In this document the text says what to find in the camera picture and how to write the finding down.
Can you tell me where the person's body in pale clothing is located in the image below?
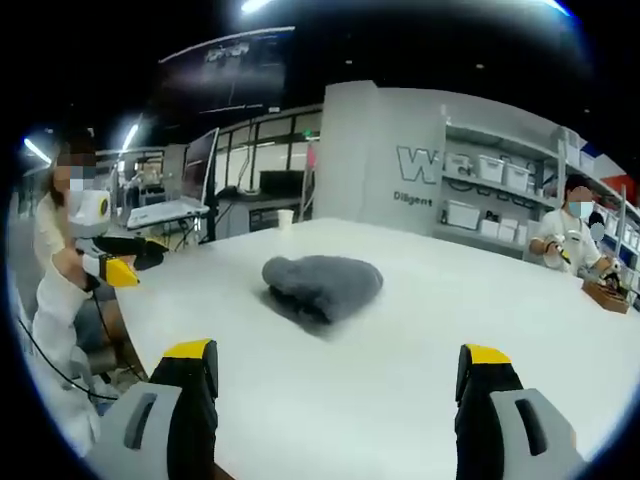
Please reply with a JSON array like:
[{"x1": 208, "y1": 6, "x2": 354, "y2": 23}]
[{"x1": 27, "y1": 132, "x2": 119, "y2": 446}]

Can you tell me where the group of white storage boxes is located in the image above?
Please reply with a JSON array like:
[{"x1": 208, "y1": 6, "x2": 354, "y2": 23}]
[{"x1": 444, "y1": 127, "x2": 640, "y2": 271}]

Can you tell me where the black box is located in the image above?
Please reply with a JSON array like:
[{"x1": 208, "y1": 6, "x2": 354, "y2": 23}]
[{"x1": 258, "y1": 169, "x2": 305, "y2": 195}]

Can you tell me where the wooden box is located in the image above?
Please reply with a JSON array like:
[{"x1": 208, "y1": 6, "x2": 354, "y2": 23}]
[{"x1": 581, "y1": 278, "x2": 632, "y2": 315}]

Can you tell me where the black cable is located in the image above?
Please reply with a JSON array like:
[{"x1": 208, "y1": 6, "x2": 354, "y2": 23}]
[{"x1": 17, "y1": 307, "x2": 121, "y2": 402}]

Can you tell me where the large dark hanging screen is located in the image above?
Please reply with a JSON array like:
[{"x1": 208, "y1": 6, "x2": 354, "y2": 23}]
[{"x1": 158, "y1": 25, "x2": 297, "y2": 117}]

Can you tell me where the grey cabinet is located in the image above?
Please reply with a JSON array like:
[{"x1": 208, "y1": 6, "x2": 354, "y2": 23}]
[{"x1": 215, "y1": 192, "x2": 307, "y2": 240}]

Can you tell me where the grey towel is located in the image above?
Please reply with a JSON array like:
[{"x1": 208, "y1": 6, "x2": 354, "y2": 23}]
[{"x1": 261, "y1": 254, "x2": 385, "y2": 327}]

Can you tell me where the dark computer monitor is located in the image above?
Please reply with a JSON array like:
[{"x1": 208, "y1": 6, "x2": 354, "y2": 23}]
[{"x1": 180, "y1": 127, "x2": 221, "y2": 202}]

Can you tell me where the grey shelf unit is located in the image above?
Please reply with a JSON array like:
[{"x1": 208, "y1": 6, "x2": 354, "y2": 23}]
[{"x1": 433, "y1": 112, "x2": 640, "y2": 301}]

